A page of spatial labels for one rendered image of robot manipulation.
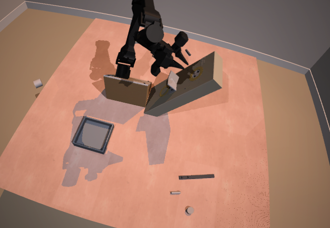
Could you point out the tan cylinder with grey slotted end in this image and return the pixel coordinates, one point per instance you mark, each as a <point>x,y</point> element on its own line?
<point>196,73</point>

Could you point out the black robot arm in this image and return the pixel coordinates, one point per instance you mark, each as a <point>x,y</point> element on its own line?
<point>145,15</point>

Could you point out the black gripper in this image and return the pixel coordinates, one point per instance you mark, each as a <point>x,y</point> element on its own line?
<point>180,40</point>

